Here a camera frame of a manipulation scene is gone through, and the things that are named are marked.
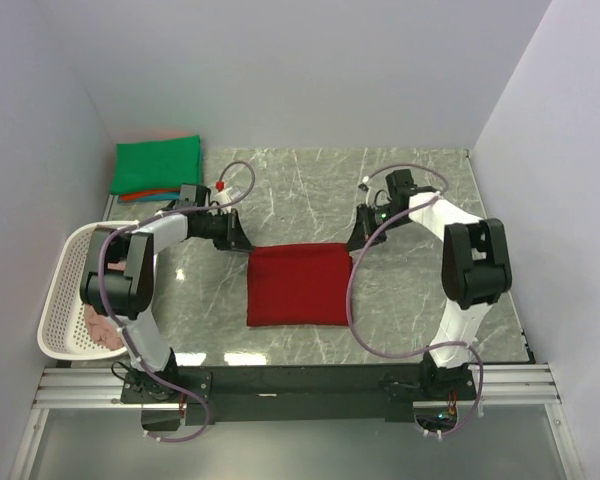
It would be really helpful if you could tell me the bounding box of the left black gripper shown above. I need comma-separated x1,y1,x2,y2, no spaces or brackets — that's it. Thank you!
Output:
195,208,254,252

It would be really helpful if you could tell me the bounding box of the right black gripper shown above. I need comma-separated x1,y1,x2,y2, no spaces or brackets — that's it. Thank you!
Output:
346,203,409,252

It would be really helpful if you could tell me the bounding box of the red t shirt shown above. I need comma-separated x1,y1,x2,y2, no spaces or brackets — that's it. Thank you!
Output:
246,243,353,328

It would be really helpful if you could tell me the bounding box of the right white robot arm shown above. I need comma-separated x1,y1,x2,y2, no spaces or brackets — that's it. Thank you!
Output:
346,163,512,399

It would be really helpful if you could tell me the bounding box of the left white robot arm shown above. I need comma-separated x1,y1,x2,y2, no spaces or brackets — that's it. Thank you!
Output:
79,181,253,402

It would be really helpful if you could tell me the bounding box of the orange folded t shirt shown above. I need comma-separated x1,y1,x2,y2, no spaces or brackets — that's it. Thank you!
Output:
118,189,180,203

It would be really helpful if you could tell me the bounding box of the green folded t shirt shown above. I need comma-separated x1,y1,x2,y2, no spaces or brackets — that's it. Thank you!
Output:
110,135,203,195

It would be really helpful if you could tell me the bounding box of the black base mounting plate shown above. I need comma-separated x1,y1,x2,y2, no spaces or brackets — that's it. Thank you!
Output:
120,363,478,430

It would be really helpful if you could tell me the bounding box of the pink t shirt in basket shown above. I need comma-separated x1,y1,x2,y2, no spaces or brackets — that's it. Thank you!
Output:
82,249,131,352

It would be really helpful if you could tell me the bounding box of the white plastic laundry basket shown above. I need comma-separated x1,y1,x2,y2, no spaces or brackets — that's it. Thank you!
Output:
37,221,129,362

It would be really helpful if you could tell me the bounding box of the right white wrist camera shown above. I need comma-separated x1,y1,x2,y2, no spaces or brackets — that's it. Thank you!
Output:
358,175,388,207

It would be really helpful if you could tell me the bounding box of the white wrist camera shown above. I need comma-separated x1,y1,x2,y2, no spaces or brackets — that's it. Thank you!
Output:
215,181,243,205
358,175,388,207

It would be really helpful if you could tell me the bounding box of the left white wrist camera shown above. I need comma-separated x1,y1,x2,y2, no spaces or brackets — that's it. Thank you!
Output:
215,181,243,205

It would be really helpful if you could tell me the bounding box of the aluminium rail frame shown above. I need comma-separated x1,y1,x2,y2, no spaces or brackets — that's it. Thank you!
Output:
12,363,584,479

